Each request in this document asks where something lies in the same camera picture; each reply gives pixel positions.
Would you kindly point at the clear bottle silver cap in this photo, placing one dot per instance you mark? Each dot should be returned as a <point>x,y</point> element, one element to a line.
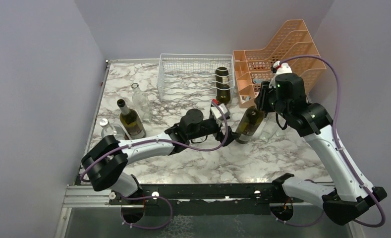
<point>112,129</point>

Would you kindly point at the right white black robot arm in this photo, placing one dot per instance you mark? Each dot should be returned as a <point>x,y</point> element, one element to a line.
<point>352,194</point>

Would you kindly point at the blue item in organizer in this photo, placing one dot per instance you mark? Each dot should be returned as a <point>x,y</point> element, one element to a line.
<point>257,81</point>

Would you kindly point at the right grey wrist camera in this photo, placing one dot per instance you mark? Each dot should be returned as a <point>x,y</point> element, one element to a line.
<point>277,69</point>

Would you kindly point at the clear glass bottle tall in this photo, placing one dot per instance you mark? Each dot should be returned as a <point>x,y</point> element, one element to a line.
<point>142,103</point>

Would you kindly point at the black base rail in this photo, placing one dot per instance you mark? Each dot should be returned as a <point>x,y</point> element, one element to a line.
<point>202,199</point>

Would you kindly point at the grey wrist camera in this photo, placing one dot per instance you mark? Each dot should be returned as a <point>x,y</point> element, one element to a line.
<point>220,110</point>
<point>277,69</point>

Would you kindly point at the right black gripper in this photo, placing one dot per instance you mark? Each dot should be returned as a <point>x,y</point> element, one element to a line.
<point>261,99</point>

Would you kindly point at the green wine bottle dark label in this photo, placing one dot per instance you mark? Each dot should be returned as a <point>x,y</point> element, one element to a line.
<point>222,84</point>

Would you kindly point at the green wine bottle white label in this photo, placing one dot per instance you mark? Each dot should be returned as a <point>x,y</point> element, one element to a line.
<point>249,123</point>

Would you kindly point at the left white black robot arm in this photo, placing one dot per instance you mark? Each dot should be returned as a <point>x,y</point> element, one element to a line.
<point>104,164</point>

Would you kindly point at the green Primitivo wine bottle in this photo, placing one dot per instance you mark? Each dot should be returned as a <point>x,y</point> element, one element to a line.
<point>131,121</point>

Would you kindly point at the clear glass bottle right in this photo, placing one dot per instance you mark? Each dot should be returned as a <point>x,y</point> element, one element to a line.
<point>273,127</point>

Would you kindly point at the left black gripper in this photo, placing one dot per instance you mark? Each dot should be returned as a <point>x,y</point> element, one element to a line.
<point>218,135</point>

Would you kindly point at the peach plastic file organizer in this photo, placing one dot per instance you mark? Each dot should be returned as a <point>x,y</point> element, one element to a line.
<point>292,39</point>

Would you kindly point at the white wire wine rack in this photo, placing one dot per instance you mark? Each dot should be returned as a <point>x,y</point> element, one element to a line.
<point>191,76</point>

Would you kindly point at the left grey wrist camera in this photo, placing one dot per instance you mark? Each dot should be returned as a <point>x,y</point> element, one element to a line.
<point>220,110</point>

